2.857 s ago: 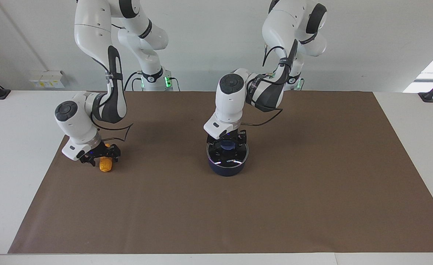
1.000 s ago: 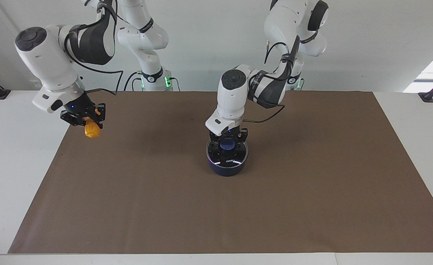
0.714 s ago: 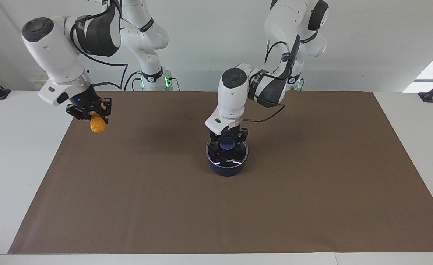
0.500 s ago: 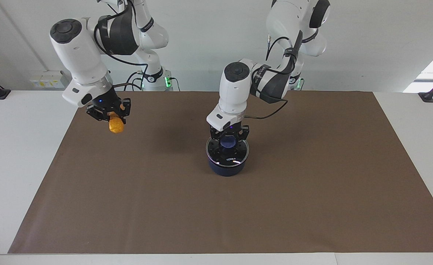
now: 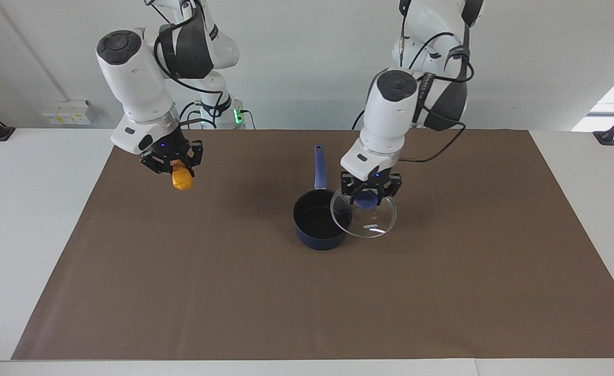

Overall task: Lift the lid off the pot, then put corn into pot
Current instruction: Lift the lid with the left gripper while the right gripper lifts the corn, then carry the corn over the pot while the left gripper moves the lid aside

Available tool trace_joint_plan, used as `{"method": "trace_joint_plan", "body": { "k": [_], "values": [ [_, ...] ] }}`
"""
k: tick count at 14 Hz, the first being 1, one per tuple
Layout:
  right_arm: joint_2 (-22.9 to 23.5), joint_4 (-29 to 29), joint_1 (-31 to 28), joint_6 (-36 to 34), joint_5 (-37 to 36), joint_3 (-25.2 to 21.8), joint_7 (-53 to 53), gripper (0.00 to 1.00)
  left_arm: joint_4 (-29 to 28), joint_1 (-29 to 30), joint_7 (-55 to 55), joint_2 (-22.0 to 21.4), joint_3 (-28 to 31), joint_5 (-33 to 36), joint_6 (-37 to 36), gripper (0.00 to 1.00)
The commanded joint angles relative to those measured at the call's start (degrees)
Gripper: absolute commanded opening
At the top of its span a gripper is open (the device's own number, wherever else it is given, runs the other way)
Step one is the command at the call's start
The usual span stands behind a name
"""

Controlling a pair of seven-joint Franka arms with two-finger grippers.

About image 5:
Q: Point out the white wall socket box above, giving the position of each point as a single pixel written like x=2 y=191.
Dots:
x=69 y=112

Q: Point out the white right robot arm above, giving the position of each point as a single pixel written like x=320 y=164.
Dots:
x=129 y=78

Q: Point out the yellow corn cob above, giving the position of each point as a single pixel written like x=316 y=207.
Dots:
x=182 y=180

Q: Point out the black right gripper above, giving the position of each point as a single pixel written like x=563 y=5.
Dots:
x=170 y=147

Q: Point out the glass lid with blue knob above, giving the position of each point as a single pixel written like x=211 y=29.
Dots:
x=365 y=201

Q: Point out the brown table mat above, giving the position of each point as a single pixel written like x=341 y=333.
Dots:
x=234 y=292

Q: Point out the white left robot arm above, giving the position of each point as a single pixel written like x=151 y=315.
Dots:
x=390 y=115

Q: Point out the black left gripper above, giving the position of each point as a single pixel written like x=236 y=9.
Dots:
x=374 y=180

